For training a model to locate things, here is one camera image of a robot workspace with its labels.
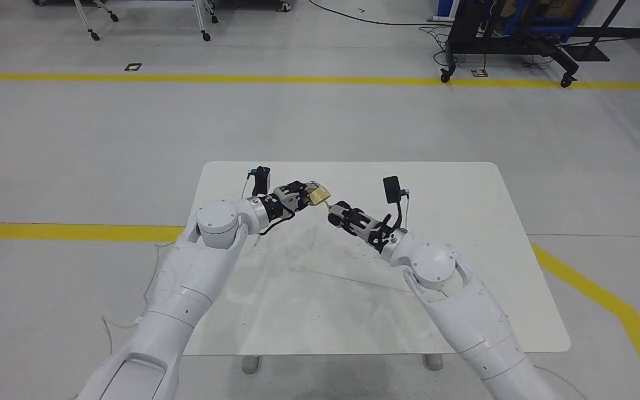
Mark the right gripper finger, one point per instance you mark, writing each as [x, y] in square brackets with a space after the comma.
[338, 220]
[345, 207]

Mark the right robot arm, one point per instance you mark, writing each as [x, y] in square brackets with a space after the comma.
[470, 315]

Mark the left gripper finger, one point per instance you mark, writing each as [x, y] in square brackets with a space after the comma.
[303, 186]
[303, 202]

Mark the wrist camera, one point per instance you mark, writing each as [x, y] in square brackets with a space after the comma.
[260, 179]
[391, 189]

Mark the brass padlock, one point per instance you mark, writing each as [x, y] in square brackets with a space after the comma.
[319, 195]

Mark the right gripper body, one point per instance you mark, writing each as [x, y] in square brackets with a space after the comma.
[372, 229]

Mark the metal floor socket plate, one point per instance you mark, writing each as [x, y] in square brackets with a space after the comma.
[133, 66]
[479, 73]

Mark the white wheeled rack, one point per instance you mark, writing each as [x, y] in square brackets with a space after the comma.
[150, 15]

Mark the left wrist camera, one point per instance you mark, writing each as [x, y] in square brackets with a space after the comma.
[260, 179]

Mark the black wheeled equipment cart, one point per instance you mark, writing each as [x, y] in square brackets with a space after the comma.
[515, 35]

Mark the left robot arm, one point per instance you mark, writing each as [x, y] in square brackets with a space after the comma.
[185, 290]

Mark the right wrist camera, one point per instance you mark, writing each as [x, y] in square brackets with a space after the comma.
[391, 189]

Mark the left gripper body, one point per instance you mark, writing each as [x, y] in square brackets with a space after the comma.
[280, 202]

